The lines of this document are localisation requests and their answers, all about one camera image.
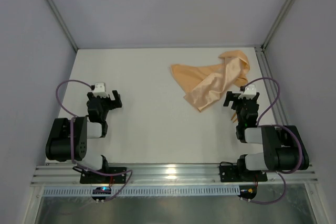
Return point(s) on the peach satin napkin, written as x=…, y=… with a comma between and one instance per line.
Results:
x=205, y=85

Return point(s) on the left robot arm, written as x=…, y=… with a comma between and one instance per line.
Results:
x=68, y=138

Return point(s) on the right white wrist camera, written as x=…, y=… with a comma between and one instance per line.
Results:
x=248, y=91

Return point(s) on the aluminium corner post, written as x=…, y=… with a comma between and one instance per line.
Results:
x=62, y=24
x=286, y=7

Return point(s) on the slotted grey cable duct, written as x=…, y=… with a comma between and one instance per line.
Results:
x=143, y=191

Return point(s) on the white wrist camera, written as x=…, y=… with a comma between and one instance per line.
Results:
x=99, y=90
x=248, y=91

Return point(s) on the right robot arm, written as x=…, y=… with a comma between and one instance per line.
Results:
x=283, y=149

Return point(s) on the right controller board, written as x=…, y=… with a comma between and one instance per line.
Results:
x=247, y=193

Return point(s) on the controller board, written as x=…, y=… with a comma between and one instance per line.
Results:
x=101, y=194
x=247, y=193

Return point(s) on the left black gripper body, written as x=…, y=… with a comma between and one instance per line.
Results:
x=105, y=100

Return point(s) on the right aluminium corner post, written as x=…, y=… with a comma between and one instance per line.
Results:
x=286, y=7

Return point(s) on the right aluminium side rail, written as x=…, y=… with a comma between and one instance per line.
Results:
x=276, y=115

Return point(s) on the left controller board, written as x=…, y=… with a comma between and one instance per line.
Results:
x=101, y=194

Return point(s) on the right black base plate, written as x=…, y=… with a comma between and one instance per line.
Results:
x=230, y=172

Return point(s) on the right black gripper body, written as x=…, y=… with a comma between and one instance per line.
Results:
x=242, y=101

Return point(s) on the aluminium front rail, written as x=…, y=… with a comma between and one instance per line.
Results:
x=62, y=174

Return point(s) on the orange plastic fork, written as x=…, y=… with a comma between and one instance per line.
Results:
x=234, y=118

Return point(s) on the left aluminium corner post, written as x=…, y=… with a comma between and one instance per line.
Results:
x=62, y=24

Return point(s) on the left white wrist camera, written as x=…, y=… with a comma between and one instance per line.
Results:
x=99, y=90

